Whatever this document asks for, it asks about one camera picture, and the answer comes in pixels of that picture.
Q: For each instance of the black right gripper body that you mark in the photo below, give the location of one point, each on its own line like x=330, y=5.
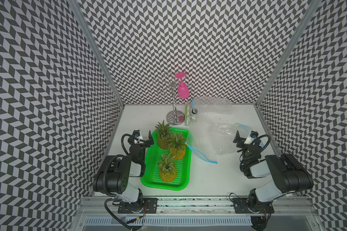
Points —
x=244, y=147

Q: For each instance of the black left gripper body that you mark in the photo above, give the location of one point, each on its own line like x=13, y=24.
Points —
x=146, y=144

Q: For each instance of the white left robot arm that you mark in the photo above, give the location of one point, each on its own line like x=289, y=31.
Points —
x=112, y=179

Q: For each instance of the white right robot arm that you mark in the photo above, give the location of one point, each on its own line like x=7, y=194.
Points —
x=287, y=173

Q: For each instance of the green juice carton pack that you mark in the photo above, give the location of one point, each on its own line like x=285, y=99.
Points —
x=187, y=115

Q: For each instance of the clear jar with grey lid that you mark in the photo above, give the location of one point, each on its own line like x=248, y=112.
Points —
x=193, y=115

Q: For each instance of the pink plastic wine glass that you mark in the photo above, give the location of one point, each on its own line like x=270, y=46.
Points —
x=183, y=89

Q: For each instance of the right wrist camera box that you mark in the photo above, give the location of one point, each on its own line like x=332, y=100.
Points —
x=251, y=138

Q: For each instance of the aluminium front rail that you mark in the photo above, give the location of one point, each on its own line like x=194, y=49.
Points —
x=295, y=212

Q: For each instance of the aluminium corner post left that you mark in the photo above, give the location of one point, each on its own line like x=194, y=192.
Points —
x=75, y=8

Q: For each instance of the aluminium corner post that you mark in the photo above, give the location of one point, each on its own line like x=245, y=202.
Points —
x=75, y=8
x=311, y=10

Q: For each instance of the aluminium corner post right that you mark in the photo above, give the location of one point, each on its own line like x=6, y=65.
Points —
x=311, y=10

